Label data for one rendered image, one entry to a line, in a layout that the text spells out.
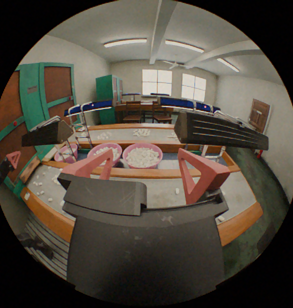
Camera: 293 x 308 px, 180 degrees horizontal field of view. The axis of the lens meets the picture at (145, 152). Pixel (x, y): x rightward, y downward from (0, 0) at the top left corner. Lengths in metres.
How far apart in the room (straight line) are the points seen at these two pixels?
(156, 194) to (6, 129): 1.22
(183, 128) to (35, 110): 1.20
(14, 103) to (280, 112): 5.44
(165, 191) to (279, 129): 4.31
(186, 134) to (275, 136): 4.27
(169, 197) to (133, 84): 5.17
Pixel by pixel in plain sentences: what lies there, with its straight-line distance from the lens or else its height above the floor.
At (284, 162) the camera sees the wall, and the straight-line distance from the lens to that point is 4.33.
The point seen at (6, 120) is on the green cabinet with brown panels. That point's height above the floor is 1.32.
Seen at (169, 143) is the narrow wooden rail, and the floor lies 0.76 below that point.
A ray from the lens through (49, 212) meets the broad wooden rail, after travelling 0.63.
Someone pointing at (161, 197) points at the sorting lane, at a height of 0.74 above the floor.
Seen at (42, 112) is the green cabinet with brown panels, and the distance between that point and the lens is 1.22.
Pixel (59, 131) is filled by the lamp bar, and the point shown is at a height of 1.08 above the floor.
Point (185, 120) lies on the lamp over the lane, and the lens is 0.23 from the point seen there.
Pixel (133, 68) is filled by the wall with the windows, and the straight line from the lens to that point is 5.44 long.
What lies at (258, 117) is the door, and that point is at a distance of 4.67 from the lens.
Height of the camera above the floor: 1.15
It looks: 37 degrees down
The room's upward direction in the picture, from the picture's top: straight up
